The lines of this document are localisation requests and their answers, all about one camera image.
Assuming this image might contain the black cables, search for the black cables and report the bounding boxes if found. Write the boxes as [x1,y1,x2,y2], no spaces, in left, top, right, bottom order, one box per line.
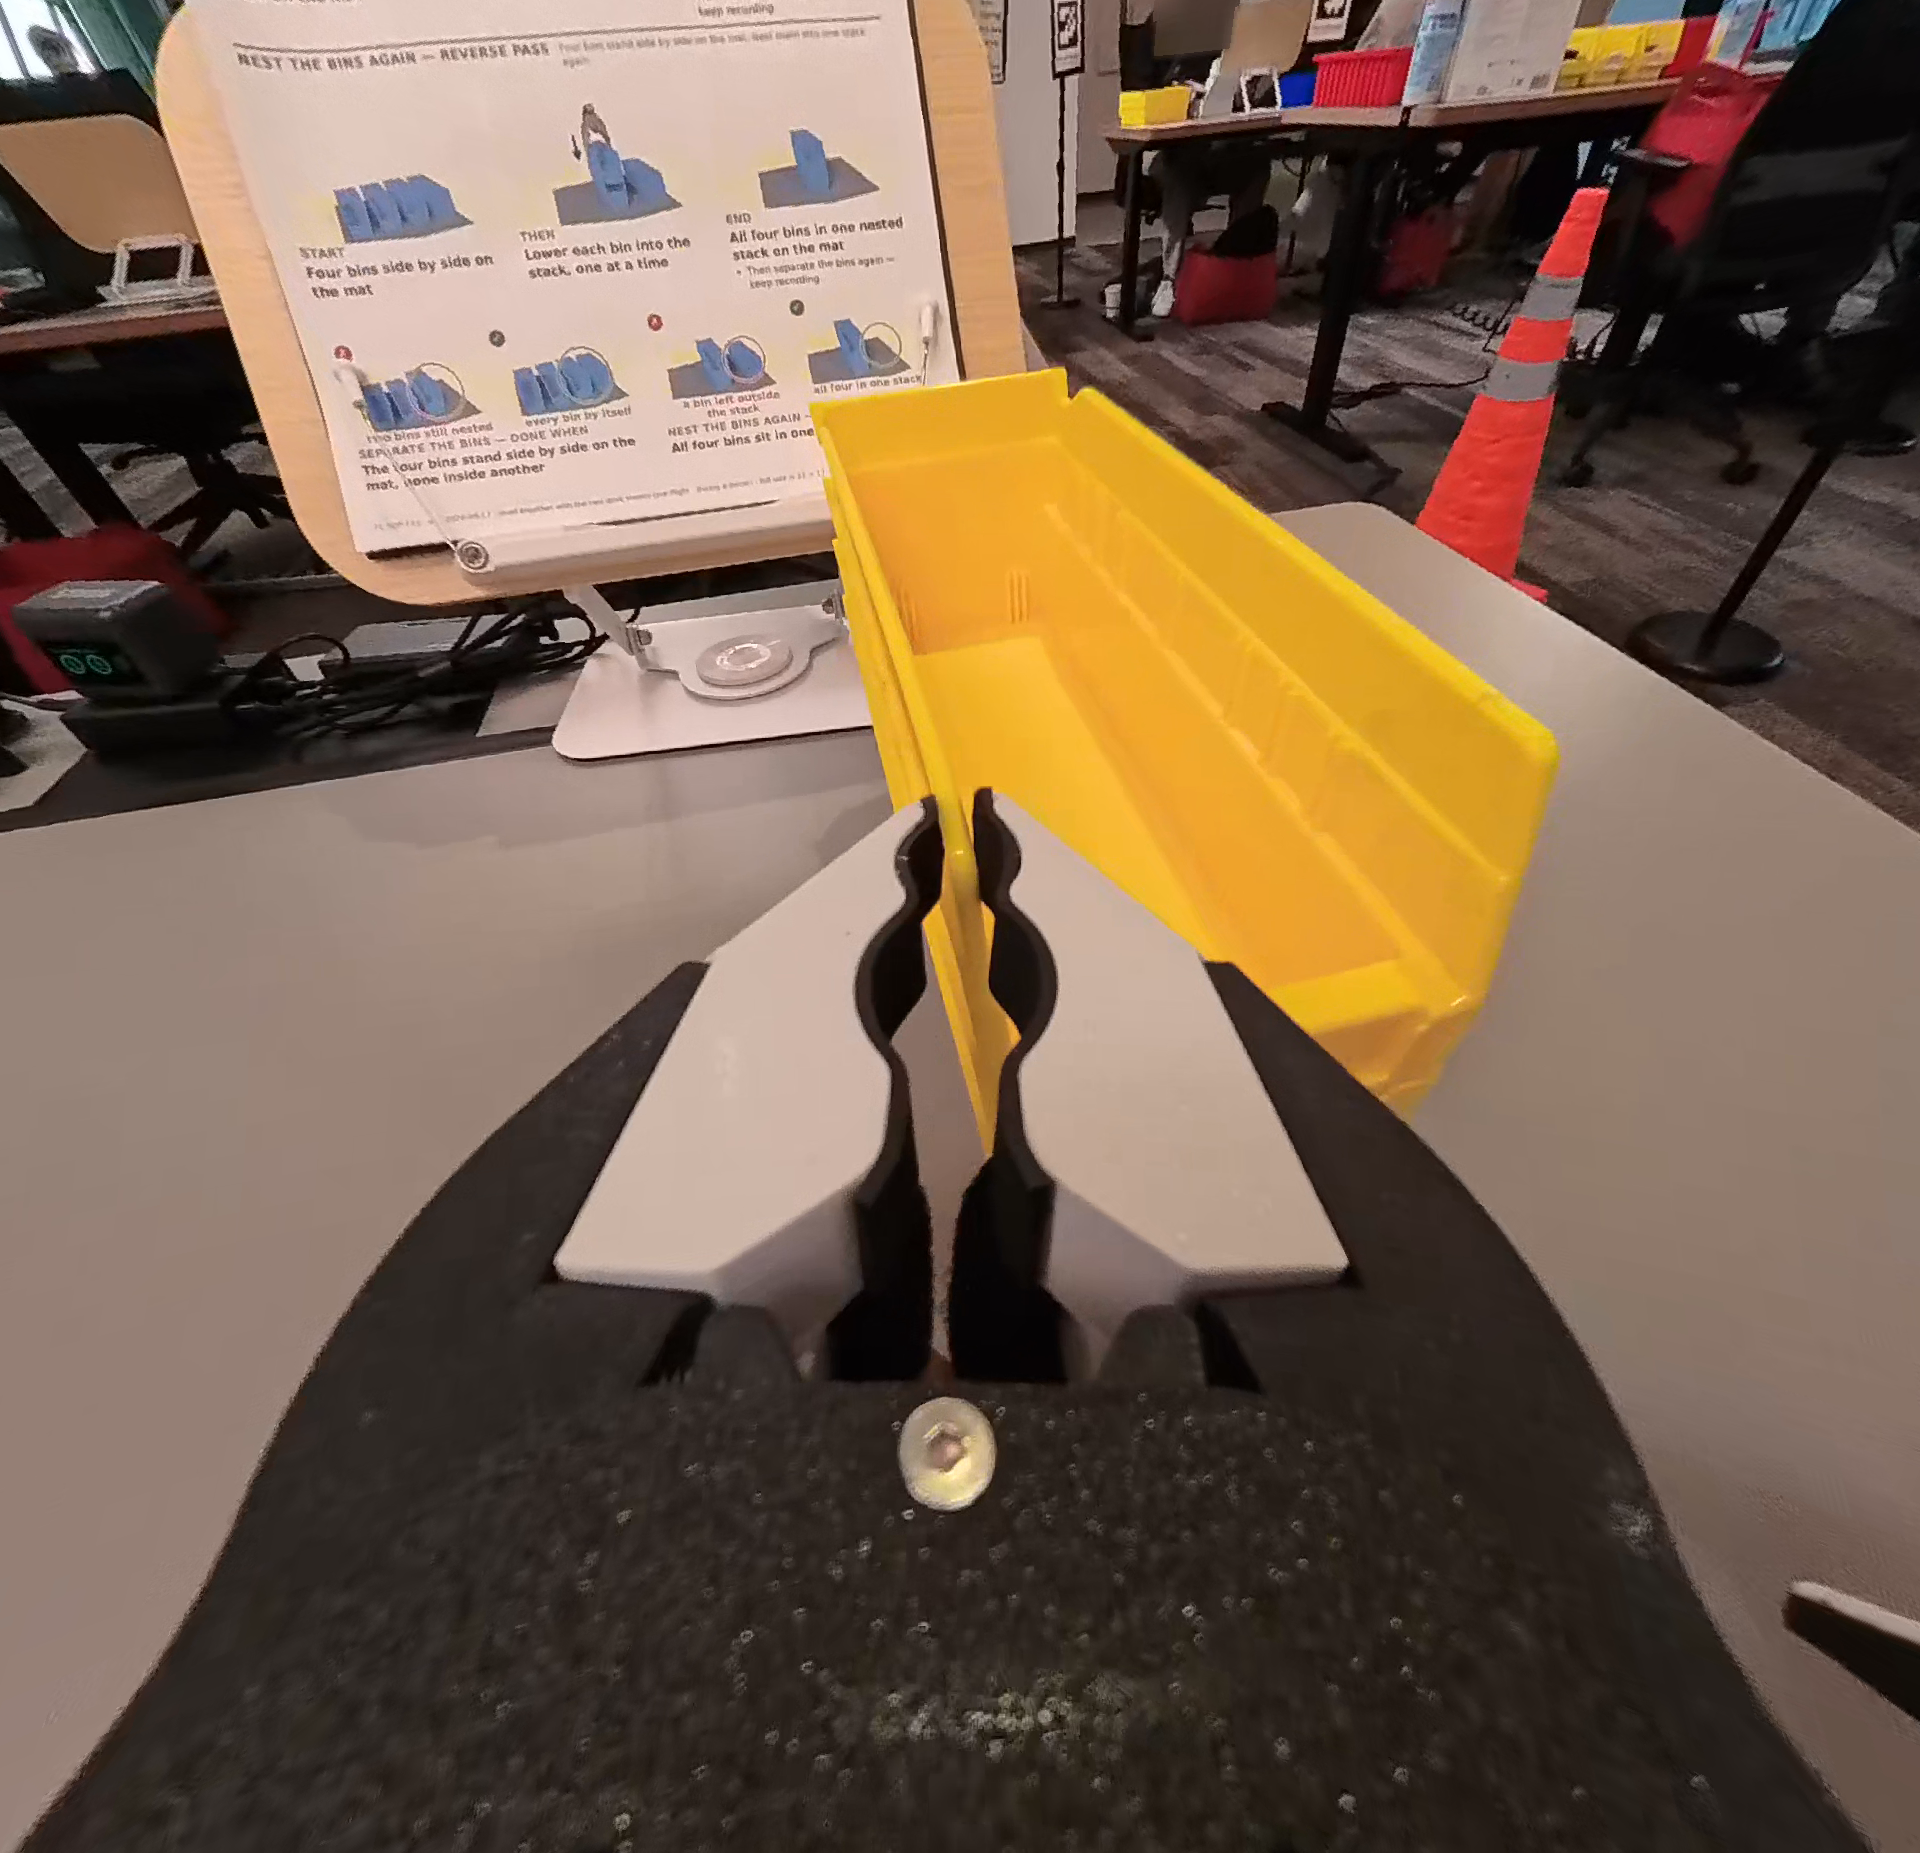
[226,600,603,730]

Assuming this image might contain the black round stand base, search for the black round stand base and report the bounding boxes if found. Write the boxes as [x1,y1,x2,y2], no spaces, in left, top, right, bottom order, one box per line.
[1626,428,1920,686]

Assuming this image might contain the white box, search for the white box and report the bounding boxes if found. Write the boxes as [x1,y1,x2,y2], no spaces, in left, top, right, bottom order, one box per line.
[1444,0,1595,99]

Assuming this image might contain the red chair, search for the red chair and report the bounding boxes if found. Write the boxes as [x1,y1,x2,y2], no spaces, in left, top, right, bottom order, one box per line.
[0,526,227,694]
[1626,59,1787,249]

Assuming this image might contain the light blue packet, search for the light blue packet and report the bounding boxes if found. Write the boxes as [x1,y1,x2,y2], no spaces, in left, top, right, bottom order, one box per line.
[1401,0,1479,103]

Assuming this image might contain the red bag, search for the red bag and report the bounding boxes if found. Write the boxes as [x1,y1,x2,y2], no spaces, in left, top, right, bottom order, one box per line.
[1378,205,1461,298]
[1169,241,1285,330]

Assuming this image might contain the black office chair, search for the black office chair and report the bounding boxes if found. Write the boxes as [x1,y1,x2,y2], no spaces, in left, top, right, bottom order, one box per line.
[1561,9,1920,491]

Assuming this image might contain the row of small yellow bins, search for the row of small yellow bins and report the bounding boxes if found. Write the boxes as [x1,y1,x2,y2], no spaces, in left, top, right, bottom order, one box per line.
[1561,21,1687,92]

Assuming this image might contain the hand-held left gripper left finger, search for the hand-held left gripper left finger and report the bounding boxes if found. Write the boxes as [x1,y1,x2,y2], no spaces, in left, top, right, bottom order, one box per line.
[554,804,948,1386]

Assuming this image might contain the printed instruction sheet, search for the printed instruction sheet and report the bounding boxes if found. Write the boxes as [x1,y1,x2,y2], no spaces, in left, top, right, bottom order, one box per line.
[194,0,963,556]

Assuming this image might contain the wooden instruction board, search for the wooden instruction board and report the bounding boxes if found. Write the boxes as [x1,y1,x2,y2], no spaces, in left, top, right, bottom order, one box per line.
[155,0,1028,608]

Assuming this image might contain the long background table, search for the long background table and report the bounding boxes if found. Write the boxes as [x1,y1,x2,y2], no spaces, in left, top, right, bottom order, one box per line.
[1108,75,1712,462]

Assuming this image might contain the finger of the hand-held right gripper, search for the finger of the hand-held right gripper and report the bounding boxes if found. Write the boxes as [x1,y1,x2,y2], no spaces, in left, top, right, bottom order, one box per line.
[1785,1580,1920,1723]

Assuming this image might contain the black charging device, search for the black charging device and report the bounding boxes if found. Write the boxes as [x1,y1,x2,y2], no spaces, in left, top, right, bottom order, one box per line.
[12,578,227,753]

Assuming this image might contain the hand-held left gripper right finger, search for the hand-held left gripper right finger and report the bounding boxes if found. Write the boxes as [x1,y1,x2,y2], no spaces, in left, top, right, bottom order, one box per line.
[945,793,1350,1386]

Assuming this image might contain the orange traffic cone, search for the orange traffic cone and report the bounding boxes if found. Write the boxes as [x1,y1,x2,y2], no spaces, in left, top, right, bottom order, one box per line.
[1415,188,1612,603]

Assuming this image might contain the grey desk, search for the grey desk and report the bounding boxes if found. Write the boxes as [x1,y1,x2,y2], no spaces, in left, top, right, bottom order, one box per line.
[0,501,1920,1853]

